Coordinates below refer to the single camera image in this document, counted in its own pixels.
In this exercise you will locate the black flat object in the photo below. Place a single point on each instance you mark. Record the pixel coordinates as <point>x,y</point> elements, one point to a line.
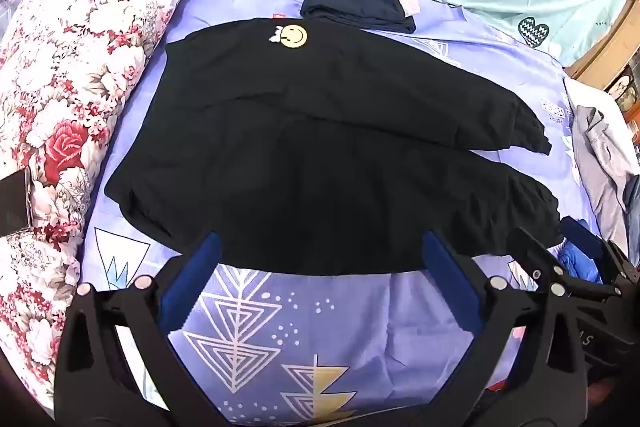
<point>15,202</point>

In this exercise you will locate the white cloth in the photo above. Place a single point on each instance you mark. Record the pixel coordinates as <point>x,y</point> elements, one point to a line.
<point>585,94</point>

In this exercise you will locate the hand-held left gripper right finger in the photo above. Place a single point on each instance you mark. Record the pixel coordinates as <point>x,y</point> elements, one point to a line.
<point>447,277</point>

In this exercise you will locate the floral quilt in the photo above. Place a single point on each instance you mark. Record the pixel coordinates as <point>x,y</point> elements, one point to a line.
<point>75,57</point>

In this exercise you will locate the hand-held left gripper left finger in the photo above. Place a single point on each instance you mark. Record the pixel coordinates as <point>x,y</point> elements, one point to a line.
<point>192,282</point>

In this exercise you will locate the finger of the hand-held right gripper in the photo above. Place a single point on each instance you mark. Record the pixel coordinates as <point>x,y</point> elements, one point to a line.
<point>582,232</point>
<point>532,257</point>

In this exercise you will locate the wooden furniture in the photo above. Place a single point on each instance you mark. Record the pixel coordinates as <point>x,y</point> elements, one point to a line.
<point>607,52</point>

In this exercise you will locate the black pants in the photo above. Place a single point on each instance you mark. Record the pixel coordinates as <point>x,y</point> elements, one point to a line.
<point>300,157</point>

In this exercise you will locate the grey garment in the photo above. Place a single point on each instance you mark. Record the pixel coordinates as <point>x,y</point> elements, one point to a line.
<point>600,157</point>

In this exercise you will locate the lavender printed bed sheet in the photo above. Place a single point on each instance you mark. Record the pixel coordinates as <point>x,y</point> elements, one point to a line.
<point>350,322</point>

